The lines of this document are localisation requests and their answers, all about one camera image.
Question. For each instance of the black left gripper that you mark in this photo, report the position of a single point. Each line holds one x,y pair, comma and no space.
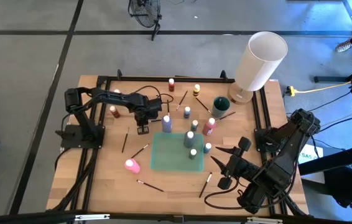
146,109

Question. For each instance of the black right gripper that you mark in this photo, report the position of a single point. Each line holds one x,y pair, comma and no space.
238,166

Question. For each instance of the large purple paint bottle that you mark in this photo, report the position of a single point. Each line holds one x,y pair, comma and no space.
166,124

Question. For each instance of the small dark green paint bottle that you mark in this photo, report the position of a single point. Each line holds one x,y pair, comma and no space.
192,154

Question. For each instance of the large red paint bottle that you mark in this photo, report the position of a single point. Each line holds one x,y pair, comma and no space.
208,127

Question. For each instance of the teal plastic tray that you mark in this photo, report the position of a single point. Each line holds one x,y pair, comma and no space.
169,152

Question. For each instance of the large pink paint bottle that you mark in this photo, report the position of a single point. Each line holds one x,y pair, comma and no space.
132,166

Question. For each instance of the large grey paint bottle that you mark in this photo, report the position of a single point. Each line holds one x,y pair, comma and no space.
189,139

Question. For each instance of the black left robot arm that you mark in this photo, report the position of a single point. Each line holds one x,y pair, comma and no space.
113,97

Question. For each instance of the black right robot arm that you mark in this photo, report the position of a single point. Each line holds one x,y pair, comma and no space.
281,168

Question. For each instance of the small light blue paint bottle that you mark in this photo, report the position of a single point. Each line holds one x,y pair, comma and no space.
207,148

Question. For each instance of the small dark red paint bottle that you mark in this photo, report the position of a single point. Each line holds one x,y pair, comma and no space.
114,112

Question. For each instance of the small yellow paint bottle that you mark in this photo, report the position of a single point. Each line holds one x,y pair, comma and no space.
117,91
196,90

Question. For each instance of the dark green cup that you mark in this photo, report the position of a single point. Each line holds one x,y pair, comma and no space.
221,109

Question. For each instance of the white printed sign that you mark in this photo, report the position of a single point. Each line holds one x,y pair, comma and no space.
313,158

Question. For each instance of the white shade table lamp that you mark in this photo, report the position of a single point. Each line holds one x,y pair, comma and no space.
257,65

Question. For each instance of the black floor fan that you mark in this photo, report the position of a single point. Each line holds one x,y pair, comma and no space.
156,28

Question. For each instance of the person's shoe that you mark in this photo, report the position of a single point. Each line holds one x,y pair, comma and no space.
344,46

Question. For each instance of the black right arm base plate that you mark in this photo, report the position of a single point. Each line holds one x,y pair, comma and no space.
257,133

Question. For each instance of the silver rail bracket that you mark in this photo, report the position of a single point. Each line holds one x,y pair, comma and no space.
92,217
264,221

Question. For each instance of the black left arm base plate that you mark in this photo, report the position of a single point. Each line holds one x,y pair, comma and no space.
67,141

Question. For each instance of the black camera rail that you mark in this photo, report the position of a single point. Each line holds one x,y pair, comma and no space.
23,219

